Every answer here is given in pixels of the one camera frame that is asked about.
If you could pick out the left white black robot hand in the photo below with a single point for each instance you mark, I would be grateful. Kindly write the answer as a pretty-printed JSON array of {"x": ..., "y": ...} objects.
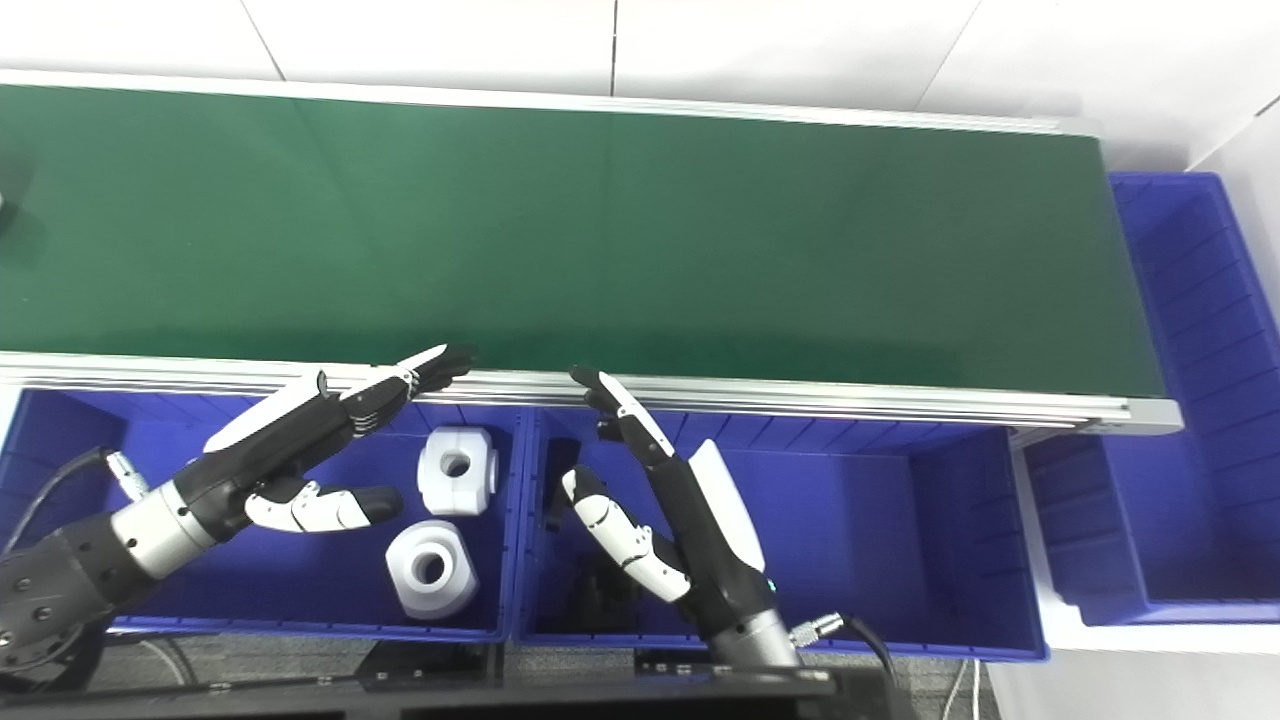
[{"x": 290, "y": 430}]

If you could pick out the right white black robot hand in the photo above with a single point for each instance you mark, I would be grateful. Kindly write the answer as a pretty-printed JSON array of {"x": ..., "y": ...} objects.
[{"x": 715, "y": 540}]

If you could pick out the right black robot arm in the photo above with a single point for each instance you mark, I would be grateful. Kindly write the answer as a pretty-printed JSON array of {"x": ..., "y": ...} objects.
[{"x": 755, "y": 640}]

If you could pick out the black plastic part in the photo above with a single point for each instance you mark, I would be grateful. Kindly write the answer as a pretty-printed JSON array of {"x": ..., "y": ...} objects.
[{"x": 600, "y": 600}]

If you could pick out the blue bin with white parts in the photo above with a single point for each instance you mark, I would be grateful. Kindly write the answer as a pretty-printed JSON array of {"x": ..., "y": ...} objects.
[{"x": 300, "y": 590}]

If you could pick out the blue bin with black parts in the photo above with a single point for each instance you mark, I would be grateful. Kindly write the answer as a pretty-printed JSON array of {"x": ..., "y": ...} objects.
[{"x": 880, "y": 540}]

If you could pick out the white round part with hole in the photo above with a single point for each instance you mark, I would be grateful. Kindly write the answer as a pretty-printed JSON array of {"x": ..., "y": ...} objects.
[
  {"x": 480, "y": 470},
  {"x": 455, "y": 590}
]

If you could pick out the green conveyor belt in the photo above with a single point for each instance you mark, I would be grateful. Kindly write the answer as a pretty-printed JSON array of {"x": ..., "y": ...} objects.
[{"x": 600, "y": 230}]

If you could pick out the empty blue bin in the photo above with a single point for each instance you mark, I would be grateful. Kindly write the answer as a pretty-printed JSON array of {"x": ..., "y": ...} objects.
[{"x": 1200, "y": 400}]

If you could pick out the black robot torso frame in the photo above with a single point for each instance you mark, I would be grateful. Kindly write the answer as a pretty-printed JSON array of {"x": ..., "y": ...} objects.
[{"x": 600, "y": 705}]

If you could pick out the aluminium conveyor rail with bracket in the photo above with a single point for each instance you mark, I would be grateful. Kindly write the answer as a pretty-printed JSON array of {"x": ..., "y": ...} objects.
[{"x": 900, "y": 400}]

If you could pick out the thin aluminium conveyor rail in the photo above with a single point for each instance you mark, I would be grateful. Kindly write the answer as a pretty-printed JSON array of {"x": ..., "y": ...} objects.
[{"x": 700, "y": 108}]

